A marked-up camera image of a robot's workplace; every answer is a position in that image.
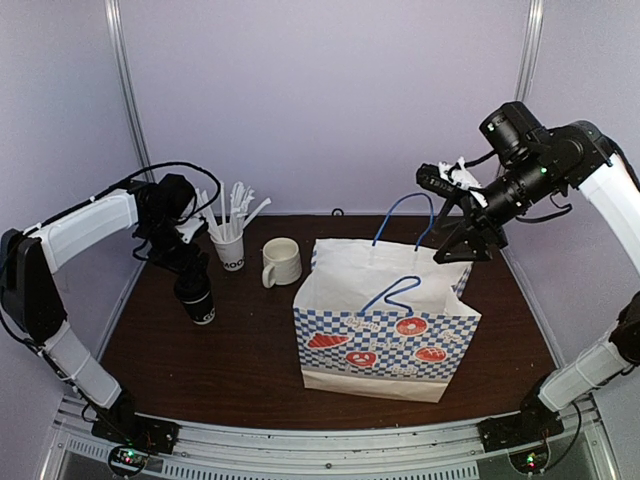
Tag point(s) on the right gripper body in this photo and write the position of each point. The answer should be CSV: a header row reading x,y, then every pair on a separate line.
x,y
474,217

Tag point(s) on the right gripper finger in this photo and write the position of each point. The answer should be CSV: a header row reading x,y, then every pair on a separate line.
x,y
451,225
455,250

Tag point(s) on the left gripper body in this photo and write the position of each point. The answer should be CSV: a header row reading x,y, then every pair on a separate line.
x,y
183,260

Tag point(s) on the blue checkered paper bag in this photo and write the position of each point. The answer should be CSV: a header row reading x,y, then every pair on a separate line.
x,y
382,319

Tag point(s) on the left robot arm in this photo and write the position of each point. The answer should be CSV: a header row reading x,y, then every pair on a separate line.
x,y
44,281

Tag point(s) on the white paper cup with straws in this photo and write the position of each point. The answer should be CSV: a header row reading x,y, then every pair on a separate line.
x,y
230,251

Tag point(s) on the white ceramic mug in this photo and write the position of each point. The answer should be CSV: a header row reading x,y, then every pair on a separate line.
x,y
281,262

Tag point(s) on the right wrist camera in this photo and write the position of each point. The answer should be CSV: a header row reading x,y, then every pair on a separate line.
x,y
446,179

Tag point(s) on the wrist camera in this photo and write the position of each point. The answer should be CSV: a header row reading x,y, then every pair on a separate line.
x,y
446,179
192,228

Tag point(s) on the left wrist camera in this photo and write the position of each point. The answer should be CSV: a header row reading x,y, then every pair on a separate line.
x,y
192,228

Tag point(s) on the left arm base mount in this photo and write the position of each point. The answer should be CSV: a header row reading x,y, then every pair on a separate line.
x,y
132,450

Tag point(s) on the aluminium front rail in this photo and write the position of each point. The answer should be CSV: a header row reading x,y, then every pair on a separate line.
x,y
452,450

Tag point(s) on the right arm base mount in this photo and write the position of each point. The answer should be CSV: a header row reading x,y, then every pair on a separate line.
x,y
524,436

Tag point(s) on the left aluminium post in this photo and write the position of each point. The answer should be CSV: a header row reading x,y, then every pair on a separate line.
x,y
117,37

